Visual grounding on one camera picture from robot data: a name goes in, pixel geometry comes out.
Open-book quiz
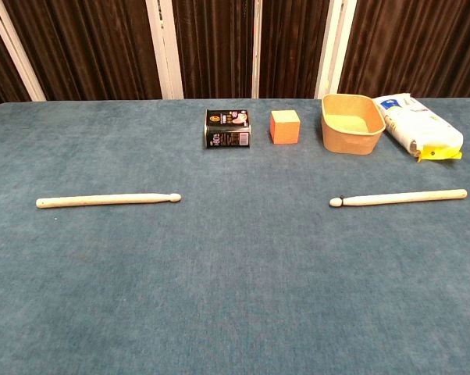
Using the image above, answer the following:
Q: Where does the plain wooden drumstick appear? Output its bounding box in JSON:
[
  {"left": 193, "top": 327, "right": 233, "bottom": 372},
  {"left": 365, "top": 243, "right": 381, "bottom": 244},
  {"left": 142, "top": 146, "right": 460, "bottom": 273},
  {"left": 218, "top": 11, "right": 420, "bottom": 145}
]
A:
[{"left": 35, "top": 192, "right": 182, "bottom": 209}]

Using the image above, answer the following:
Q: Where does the black-marked wooden drumstick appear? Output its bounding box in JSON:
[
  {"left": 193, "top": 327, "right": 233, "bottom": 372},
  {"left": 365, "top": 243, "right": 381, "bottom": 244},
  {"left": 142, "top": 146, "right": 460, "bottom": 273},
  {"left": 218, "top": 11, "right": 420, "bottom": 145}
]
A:
[{"left": 329, "top": 188, "right": 468, "bottom": 208}]

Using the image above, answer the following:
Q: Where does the black food tin can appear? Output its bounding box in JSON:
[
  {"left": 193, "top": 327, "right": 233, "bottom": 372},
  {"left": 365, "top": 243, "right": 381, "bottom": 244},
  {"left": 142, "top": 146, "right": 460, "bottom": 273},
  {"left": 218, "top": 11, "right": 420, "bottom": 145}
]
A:
[{"left": 203, "top": 109, "right": 252, "bottom": 150}]

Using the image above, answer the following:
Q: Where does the orange wooden cube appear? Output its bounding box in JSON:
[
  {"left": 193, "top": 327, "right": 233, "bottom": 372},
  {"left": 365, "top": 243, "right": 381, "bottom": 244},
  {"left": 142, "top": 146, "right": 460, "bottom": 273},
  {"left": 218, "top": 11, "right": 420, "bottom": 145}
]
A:
[{"left": 269, "top": 109, "right": 301, "bottom": 145}]

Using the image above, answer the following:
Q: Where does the blue table cloth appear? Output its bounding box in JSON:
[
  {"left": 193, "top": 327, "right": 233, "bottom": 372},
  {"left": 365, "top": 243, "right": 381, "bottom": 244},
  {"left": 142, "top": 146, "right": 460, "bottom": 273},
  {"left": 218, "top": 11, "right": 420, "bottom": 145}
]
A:
[{"left": 0, "top": 97, "right": 470, "bottom": 375}]

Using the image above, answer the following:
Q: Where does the brown paper bowl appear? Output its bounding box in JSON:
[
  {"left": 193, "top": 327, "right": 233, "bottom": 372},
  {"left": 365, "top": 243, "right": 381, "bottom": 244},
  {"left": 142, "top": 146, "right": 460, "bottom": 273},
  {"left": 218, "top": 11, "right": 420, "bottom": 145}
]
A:
[{"left": 321, "top": 93, "right": 386, "bottom": 156}]

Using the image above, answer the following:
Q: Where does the white plastic food bag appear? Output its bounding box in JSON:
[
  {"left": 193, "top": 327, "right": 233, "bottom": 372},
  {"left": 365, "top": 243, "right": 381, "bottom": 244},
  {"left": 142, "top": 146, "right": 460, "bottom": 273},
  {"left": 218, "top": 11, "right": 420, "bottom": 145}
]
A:
[{"left": 372, "top": 91, "right": 465, "bottom": 163}]

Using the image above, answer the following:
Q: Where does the thin white frame post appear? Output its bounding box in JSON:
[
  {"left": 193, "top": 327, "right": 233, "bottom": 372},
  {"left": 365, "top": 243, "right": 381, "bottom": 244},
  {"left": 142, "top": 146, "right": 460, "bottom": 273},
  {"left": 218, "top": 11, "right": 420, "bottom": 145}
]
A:
[{"left": 251, "top": 0, "right": 260, "bottom": 99}]

